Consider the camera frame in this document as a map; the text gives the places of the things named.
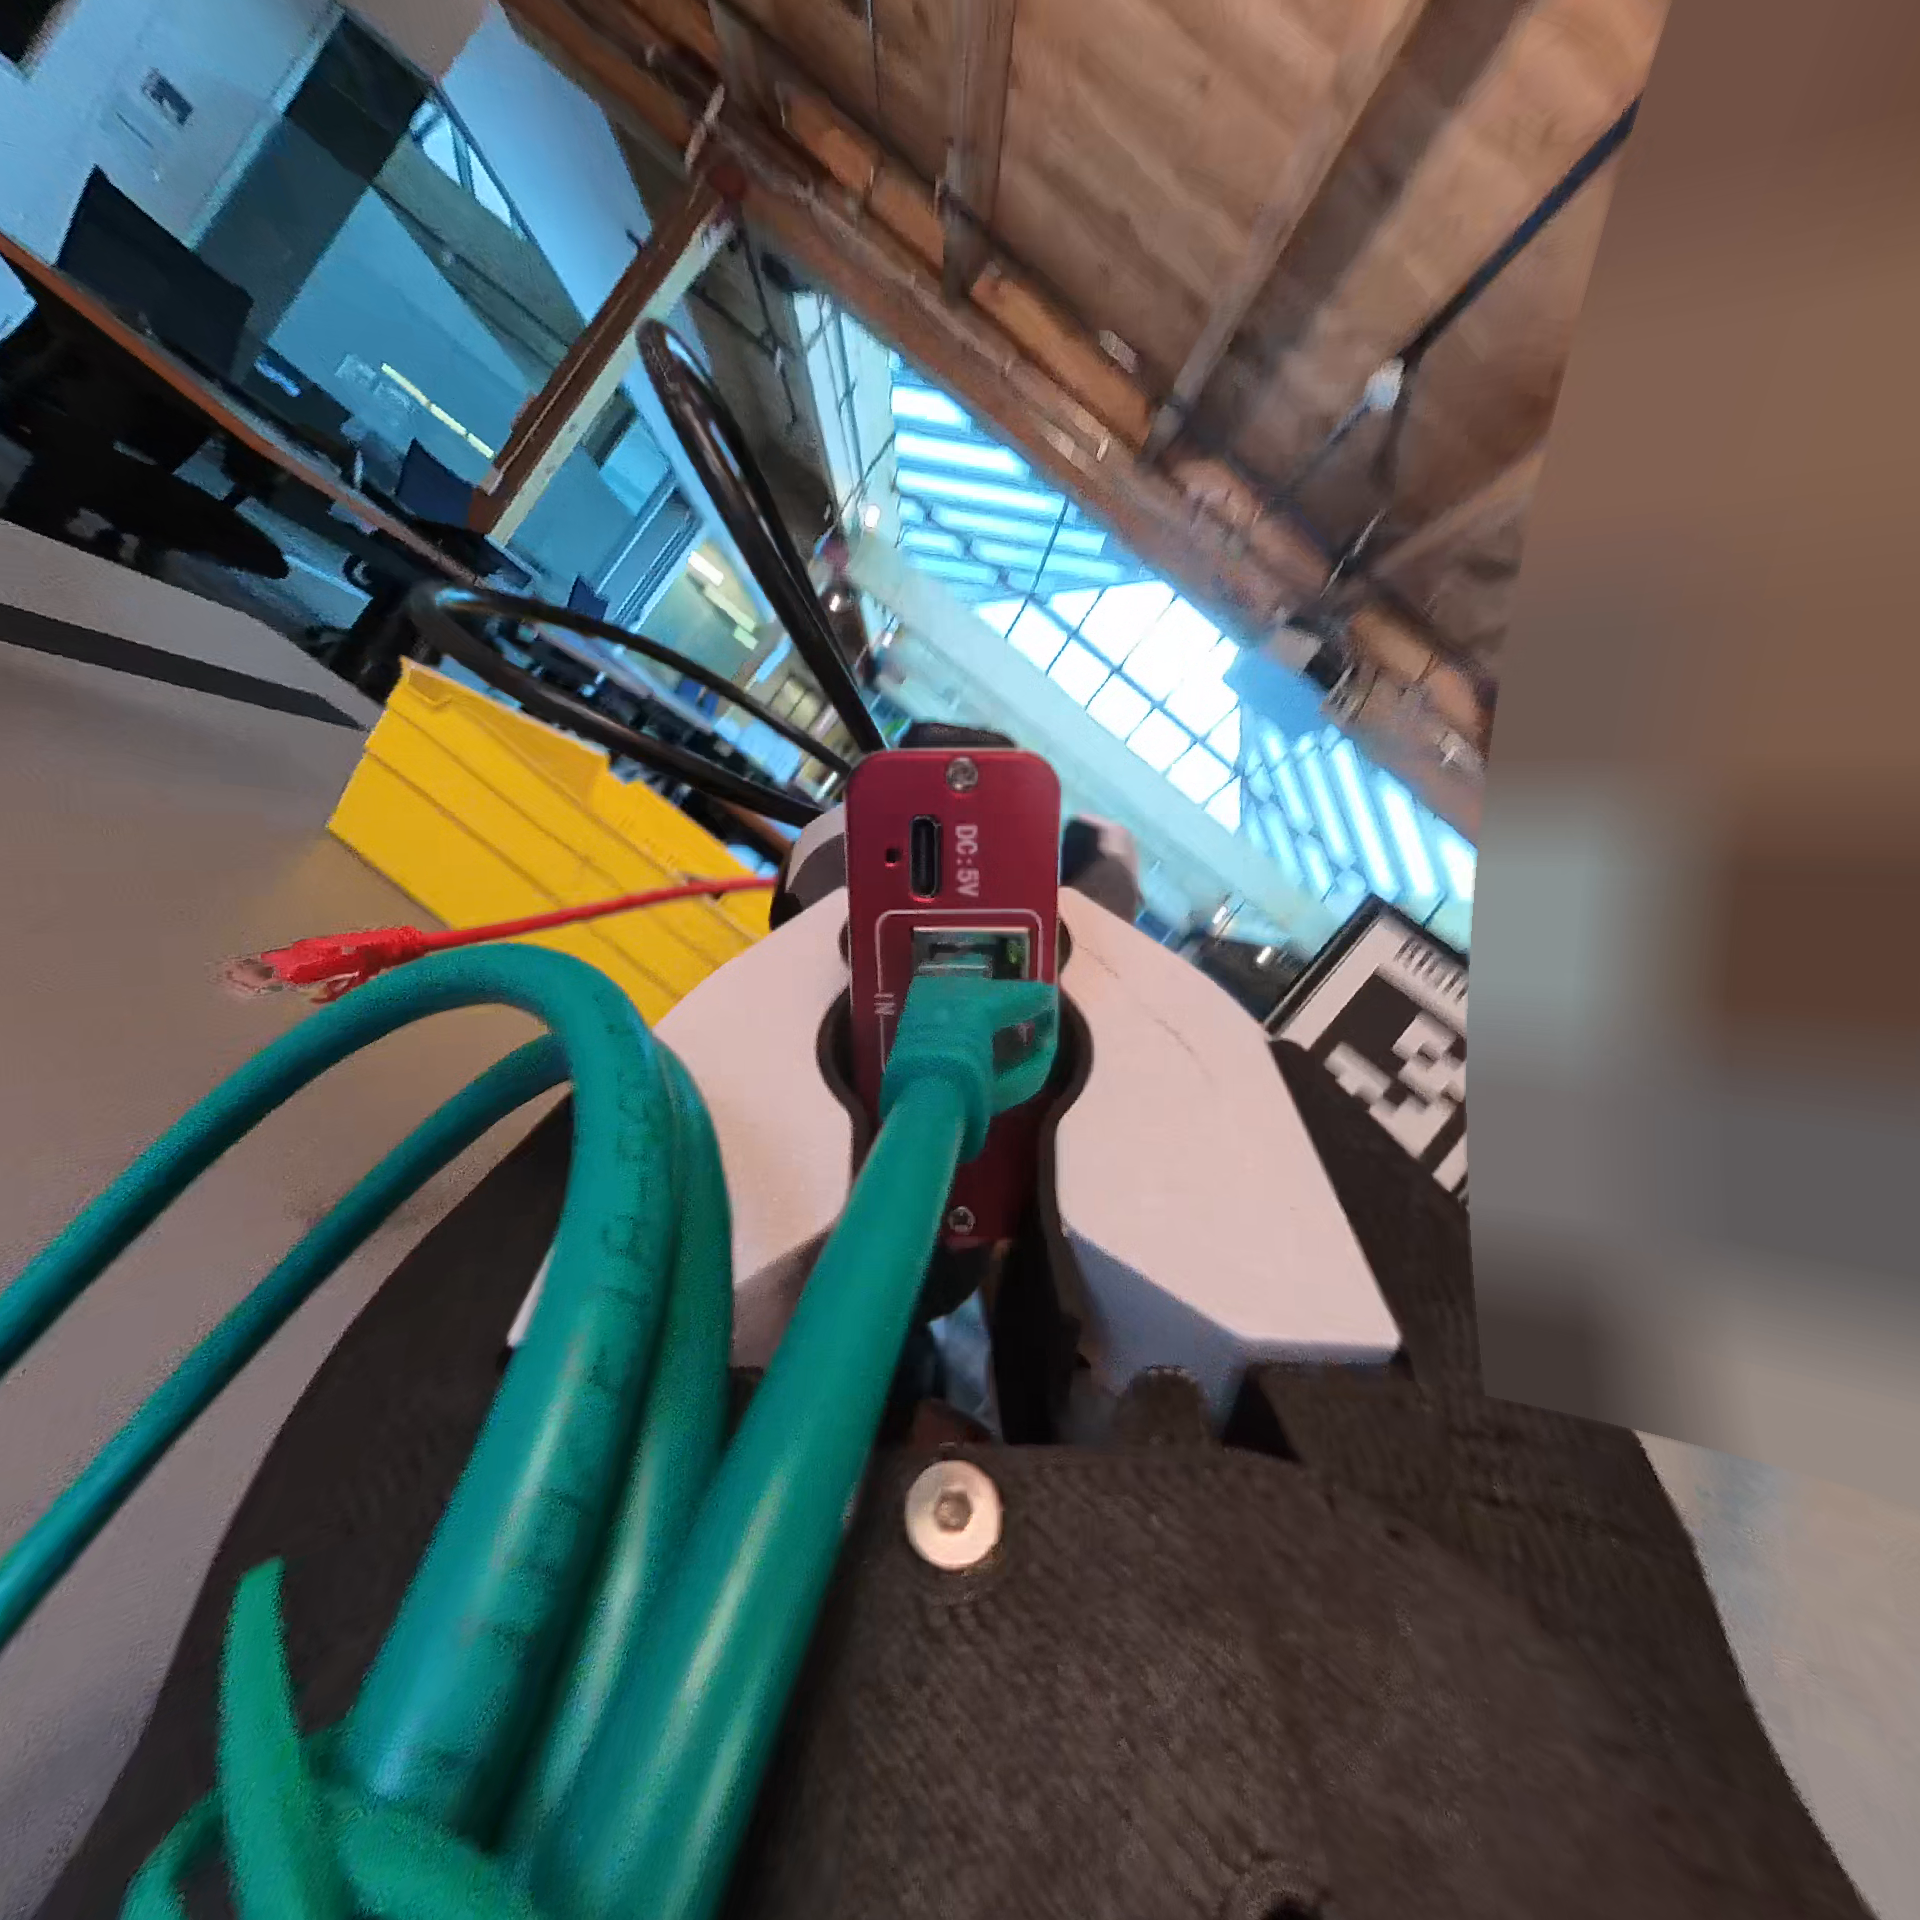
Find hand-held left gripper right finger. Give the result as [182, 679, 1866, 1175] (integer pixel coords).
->
[1054, 896, 1404, 1390]

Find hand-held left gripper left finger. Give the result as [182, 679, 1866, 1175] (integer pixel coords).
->
[655, 905, 871, 1369]

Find red ethernet splitter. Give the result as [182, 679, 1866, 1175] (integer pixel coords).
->
[843, 751, 1068, 1251]

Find green ethernet cable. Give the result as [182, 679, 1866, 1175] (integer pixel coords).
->
[0, 926, 1063, 1920]

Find yellow plastic bin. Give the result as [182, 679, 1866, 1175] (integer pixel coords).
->
[326, 661, 783, 1022]

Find black ethernet cable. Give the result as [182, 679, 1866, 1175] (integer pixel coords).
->
[409, 318, 888, 828]

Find red ethernet cable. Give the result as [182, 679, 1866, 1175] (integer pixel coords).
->
[224, 876, 783, 1005]

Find grey desk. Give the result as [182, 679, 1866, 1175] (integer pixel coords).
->
[0, 517, 783, 1920]

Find black framed marker sign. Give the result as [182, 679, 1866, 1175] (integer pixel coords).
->
[1266, 896, 1480, 1203]

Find black tape strip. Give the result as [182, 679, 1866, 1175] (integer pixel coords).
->
[0, 601, 371, 733]

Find person's pale sweater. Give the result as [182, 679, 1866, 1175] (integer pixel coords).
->
[1635, 1432, 1920, 1920]

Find wooden office table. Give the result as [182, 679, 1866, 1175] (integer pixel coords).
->
[0, 232, 499, 580]

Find wooden post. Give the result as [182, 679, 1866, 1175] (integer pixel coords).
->
[468, 195, 738, 542]

